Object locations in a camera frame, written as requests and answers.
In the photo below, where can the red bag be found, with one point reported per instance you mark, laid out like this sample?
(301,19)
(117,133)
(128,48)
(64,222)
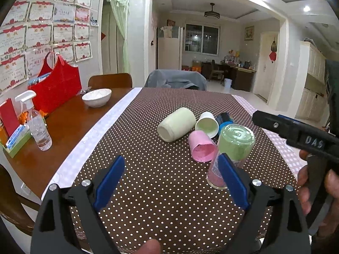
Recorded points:
(57,90)

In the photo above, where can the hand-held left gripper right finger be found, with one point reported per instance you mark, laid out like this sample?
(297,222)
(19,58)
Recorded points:
(233,182)

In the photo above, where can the dark wooden desk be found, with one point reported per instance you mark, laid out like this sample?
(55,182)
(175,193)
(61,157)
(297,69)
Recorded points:
(238,75)

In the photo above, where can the pink checked cloth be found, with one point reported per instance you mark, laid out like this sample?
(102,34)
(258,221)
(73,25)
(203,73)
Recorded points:
(280,148)

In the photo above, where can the blue tissue pack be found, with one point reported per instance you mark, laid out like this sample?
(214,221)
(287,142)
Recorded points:
(17,136)

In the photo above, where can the desk chair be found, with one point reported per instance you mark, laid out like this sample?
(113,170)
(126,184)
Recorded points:
(215,70)

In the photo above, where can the green curtain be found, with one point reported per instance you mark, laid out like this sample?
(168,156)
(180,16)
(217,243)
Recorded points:
(119,18)

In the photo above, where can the white cup green inside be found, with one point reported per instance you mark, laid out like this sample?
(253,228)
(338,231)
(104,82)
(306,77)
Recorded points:
(208,125)

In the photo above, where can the person's right hand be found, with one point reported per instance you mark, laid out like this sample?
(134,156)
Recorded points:
(303,182)

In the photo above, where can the white door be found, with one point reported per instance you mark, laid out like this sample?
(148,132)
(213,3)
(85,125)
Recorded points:
(266,66)

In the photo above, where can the ceiling spotlight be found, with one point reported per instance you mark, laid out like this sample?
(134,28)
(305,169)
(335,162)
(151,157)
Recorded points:
(306,8)

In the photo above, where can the red envelope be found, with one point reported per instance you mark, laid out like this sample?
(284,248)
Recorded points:
(9,119)

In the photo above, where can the red door ornament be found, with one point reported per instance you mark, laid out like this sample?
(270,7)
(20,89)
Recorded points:
(273,51)

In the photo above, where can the clear spray bottle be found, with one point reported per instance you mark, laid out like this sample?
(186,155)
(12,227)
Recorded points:
(38,127)

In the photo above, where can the white waste bin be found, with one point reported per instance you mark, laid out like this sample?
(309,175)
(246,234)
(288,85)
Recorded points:
(228,83)

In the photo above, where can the dark blue cup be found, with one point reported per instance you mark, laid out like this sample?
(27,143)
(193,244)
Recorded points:
(223,117)

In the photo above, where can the person's left hand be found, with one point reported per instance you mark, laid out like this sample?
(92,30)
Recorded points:
(149,247)

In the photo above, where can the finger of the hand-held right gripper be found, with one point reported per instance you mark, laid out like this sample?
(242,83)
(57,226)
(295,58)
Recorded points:
(267,123)

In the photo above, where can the ceiling lamp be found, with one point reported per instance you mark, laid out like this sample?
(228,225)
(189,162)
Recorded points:
(212,13)

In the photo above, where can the white fridge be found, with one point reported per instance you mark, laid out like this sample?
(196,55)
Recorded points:
(169,50)

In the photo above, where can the grey covered chair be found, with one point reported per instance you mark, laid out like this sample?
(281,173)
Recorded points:
(176,78)

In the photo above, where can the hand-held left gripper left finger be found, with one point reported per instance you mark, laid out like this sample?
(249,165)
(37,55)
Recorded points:
(111,182)

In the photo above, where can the white cabinet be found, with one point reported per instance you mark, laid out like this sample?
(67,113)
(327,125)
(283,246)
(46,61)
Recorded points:
(312,84)

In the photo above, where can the white bowl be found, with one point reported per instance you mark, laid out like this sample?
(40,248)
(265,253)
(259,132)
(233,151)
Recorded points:
(96,96)

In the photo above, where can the brown polka dot tablecloth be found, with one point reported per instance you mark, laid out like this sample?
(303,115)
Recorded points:
(159,158)

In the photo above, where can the orange snack packet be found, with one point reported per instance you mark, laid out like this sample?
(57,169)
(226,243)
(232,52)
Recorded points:
(24,117)

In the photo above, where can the wooden chair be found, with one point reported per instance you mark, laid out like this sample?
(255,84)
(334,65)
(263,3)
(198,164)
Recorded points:
(110,80)
(13,203)

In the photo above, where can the window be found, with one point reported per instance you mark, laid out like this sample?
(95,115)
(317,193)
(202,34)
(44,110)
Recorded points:
(202,39)

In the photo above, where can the green tray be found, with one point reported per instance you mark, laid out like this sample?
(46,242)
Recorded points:
(17,145)

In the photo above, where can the cream cup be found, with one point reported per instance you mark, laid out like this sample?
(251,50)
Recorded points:
(176,125)

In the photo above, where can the clear pink cup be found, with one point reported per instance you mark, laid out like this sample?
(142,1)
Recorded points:
(215,176)

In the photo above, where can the wall of certificates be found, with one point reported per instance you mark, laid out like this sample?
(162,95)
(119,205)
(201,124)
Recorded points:
(39,31)

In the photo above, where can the small wall picture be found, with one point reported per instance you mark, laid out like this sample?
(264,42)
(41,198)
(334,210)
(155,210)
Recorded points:
(249,33)

